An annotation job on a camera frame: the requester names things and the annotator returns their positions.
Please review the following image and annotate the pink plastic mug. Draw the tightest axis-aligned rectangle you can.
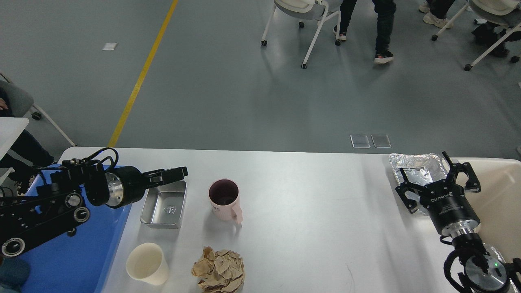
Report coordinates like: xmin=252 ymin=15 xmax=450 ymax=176
xmin=208 ymin=179 xmax=243 ymax=225

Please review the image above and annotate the white chair right background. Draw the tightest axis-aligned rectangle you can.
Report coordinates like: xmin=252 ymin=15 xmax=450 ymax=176
xmin=431 ymin=0 xmax=520 ymax=72

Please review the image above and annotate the beige plastic bin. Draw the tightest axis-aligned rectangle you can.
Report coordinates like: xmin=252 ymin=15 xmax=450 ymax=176
xmin=456 ymin=157 xmax=521 ymax=262

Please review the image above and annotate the floor outlet cover right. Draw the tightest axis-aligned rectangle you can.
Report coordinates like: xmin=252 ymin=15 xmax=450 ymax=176
xmin=371 ymin=134 xmax=392 ymax=148

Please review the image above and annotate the aluminium foil tray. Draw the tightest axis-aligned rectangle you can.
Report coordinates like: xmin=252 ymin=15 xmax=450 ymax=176
xmin=389 ymin=153 xmax=450 ymax=216

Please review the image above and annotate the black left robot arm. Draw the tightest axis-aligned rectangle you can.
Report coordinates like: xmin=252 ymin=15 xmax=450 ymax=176
xmin=0 ymin=148 xmax=188 ymax=258

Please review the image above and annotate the grey chair at left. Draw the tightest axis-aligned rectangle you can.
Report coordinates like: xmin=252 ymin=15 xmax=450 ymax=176
xmin=0 ymin=72 xmax=78 ymax=147

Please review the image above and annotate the floor outlet cover left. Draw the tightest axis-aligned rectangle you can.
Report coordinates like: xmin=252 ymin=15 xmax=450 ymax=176
xmin=350 ymin=134 xmax=371 ymax=149

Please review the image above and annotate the stainless steel rectangular tin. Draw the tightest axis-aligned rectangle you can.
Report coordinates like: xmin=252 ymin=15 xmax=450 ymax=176
xmin=140 ymin=181 xmax=187 ymax=230

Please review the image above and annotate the seated person right background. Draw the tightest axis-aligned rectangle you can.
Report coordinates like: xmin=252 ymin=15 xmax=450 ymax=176
xmin=418 ymin=0 xmax=455 ymax=28

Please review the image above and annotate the floor outlet cover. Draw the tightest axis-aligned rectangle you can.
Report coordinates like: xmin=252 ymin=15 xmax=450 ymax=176
xmin=350 ymin=134 xmax=371 ymax=149
xmin=371 ymin=134 xmax=392 ymax=148

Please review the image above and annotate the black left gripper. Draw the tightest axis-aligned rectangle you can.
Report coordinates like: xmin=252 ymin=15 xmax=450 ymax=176
xmin=105 ymin=166 xmax=188 ymax=208

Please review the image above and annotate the white side table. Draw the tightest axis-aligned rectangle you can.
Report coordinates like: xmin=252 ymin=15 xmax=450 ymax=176
xmin=0 ymin=117 xmax=28 ymax=159

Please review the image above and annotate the crumpled brown paper ball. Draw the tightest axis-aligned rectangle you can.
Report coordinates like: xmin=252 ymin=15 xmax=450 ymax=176
xmin=190 ymin=246 xmax=245 ymax=293

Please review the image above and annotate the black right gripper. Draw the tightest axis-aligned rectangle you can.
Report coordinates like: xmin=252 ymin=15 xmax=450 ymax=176
xmin=395 ymin=151 xmax=482 ymax=237

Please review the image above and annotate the blue plastic tray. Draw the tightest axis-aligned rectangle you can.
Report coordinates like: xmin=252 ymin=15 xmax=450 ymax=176
xmin=0 ymin=164 xmax=135 ymax=293

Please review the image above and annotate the person in beige sweater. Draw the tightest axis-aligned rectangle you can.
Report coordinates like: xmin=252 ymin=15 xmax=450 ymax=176
xmin=333 ymin=0 xmax=396 ymax=64

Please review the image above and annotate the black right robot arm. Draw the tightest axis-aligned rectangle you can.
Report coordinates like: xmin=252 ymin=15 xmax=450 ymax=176
xmin=393 ymin=152 xmax=520 ymax=293

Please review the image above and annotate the white office chair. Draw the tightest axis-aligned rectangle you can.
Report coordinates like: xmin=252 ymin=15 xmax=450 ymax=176
xmin=260 ymin=0 xmax=342 ymax=69

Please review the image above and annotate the cream paper cup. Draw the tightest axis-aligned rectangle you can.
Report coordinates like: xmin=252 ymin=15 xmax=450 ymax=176
xmin=125 ymin=243 xmax=169 ymax=286

